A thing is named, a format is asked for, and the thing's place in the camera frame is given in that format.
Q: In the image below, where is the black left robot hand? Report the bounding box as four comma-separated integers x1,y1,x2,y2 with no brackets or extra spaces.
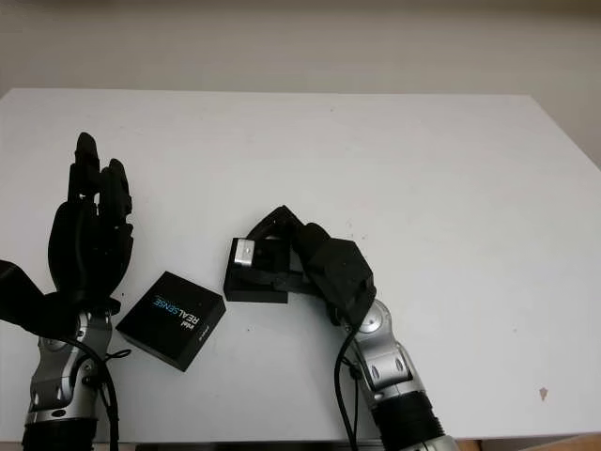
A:
46,132,136,303

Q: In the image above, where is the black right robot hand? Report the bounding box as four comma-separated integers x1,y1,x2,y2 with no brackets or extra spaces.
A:
243,204,333,284

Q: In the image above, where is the silver depth camera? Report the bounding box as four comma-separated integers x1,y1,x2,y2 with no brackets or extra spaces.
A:
232,238,258,266

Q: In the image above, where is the black lid with RealSense print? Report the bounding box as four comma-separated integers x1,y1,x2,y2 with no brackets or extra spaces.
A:
115,270,228,374

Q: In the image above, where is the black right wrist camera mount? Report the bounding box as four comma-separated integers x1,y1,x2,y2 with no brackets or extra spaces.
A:
307,236,378,330

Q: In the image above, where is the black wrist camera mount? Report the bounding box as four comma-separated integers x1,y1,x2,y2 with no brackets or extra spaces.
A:
0,257,84,337
307,236,378,330

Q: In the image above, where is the black camera box base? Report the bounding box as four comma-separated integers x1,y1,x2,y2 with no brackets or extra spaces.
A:
223,236,310,304

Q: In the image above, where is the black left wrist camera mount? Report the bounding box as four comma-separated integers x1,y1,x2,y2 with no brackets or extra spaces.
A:
0,257,84,337

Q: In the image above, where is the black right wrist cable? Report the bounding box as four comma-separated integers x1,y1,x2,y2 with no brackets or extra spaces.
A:
332,319,373,451

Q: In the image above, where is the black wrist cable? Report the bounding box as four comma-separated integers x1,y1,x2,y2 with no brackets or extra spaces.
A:
72,336,133,451
332,319,373,451

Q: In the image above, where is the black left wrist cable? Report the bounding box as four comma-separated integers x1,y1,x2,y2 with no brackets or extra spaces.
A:
72,336,133,451

